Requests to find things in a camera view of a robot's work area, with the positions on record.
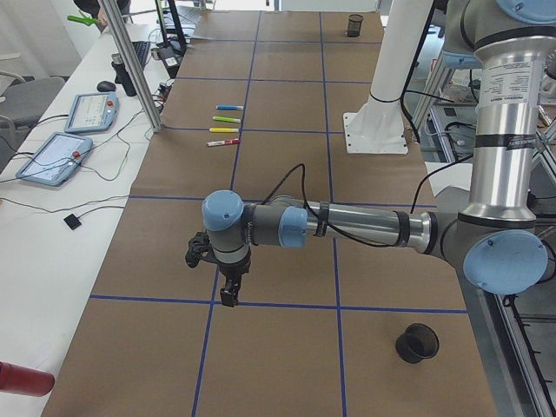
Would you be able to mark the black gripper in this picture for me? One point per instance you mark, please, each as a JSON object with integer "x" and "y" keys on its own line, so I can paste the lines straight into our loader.
{"x": 234, "y": 269}

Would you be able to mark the red white whiteboard marker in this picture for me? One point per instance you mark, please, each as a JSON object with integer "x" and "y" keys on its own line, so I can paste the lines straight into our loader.
{"x": 220, "y": 143}

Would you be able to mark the blue marker pen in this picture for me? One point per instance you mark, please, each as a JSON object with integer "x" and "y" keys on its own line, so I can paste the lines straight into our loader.
{"x": 226, "y": 107}

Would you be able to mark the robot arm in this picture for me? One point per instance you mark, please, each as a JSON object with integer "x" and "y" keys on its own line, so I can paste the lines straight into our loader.
{"x": 491, "y": 242}

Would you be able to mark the yellow highlighter pen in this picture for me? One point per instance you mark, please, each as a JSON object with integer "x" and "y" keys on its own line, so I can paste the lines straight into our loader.
{"x": 223, "y": 130}

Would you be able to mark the small black sensor box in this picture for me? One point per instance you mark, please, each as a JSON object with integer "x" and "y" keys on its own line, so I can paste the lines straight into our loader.
{"x": 72, "y": 221}

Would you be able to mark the green highlighter pen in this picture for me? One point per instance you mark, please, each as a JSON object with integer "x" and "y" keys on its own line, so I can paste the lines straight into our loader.
{"x": 227, "y": 119}

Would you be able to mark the black cup lying on side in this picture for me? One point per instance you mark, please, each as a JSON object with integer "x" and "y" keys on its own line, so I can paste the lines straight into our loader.
{"x": 418, "y": 342}

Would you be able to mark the near teach pendant tablet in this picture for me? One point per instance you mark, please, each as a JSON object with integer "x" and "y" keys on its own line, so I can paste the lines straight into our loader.
{"x": 56, "y": 160}

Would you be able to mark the teach pendant tablet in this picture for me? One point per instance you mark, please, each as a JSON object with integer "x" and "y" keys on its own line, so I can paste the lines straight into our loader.
{"x": 56, "y": 160}
{"x": 91, "y": 113}

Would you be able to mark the far teach pendant tablet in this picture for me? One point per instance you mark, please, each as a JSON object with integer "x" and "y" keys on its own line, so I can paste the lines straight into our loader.
{"x": 91, "y": 113}

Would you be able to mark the red bottle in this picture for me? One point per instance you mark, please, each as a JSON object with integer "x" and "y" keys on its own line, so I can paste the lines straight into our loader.
{"x": 25, "y": 381}

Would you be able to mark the black computer mouse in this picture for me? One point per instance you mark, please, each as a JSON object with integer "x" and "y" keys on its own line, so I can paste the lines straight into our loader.
{"x": 105, "y": 86}

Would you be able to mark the black water bottle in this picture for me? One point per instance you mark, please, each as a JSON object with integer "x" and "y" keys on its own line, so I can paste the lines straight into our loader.
{"x": 122, "y": 74}

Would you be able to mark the black keyboard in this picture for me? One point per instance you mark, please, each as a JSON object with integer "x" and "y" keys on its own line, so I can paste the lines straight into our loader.
{"x": 142, "y": 50}

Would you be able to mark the black mesh pencil cup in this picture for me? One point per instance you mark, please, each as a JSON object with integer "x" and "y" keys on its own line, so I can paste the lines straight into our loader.
{"x": 354, "y": 25}

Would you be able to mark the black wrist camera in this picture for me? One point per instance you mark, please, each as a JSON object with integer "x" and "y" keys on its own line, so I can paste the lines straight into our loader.
{"x": 199, "y": 249}

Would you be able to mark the white camera stand pillar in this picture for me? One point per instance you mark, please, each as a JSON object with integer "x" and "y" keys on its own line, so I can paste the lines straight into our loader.
{"x": 378, "y": 127}

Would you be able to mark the green handled tool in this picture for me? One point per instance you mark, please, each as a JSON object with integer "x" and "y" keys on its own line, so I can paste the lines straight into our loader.
{"x": 82, "y": 19}

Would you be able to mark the aluminium frame post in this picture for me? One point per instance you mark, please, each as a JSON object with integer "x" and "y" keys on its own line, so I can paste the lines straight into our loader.
{"x": 126, "y": 49}

